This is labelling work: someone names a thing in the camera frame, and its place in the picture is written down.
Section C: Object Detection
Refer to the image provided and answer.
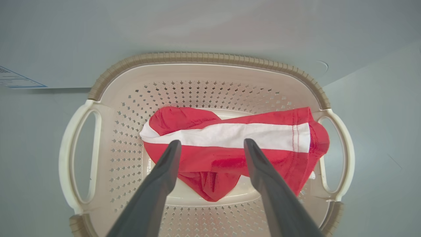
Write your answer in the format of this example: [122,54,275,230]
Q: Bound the red and white garment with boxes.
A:
[139,106,330,202]

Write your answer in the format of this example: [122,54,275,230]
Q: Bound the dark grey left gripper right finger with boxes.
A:
[243,138,324,237]

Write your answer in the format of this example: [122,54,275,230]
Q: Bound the cream laundry basket brown rim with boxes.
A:
[59,52,356,237]

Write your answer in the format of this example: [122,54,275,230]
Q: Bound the blue energy label sticker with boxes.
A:
[0,66,47,89]

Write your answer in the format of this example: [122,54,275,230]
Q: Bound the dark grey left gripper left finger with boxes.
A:
[106,140,182,237]

